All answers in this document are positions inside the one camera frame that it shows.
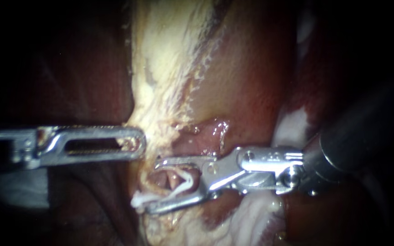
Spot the right arm instrument jaw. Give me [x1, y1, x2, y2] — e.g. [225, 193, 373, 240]
[142, 190, 219, 215]
[154, 154, 219, 171]

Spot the left arm instrument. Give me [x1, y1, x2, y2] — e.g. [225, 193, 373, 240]
[0, 126, 57, 170]

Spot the right arm instrument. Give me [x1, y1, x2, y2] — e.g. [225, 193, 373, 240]
[201, 146, 309, 200]

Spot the left arm instrument jaw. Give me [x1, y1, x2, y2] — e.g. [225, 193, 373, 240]
[41, 125, 147, 167]

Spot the white clip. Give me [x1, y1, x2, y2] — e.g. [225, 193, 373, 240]
[130, 169, 195, 210]

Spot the gallbladder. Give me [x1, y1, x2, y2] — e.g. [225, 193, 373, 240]
[124, 0, 299, 161]

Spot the pale fatty tissue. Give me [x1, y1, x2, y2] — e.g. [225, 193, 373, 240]
[271, 105, 312, 148]
[0, 166, 51, 210]
[141, 196, 285, 246]

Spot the dark red liver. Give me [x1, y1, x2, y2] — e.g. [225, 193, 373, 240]
[0, 0, 394, 246]

